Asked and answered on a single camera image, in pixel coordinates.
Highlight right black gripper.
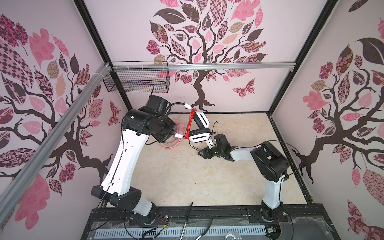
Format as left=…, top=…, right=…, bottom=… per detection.
left=197, top=144, right=223, bottom=160

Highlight white black headphones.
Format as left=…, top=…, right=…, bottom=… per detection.
left=164, top=101, right=214, bottom=148

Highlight pink headphones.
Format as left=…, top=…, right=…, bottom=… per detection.
left=158, top=119, right=185, bottom=150

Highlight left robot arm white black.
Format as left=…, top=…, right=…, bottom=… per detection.
left=91, top=95, right=176, bottom=218

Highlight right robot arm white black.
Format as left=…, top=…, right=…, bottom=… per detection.
left=198, top=134, right=290, bottom=222

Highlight black wire basket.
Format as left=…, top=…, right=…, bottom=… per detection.
left=103, top=60, right=171, bottom=94

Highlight back aluminium rail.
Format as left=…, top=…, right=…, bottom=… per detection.
left=109, top=61, right=296, bottom=71

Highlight aluminium rail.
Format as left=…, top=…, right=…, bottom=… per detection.
left=109, top=61, right=296, bottom=71
left=1, top=63, right=111, bottom=224

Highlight white slotted cable duct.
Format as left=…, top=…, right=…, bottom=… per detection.
left=94, top=226, right=266, bottom=240

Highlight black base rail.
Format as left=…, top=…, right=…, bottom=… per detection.
left=81, top=204, right=340, bottom=240

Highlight left aluminium rail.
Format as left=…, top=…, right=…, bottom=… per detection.
left=1, top=63, right=111, bottom=224

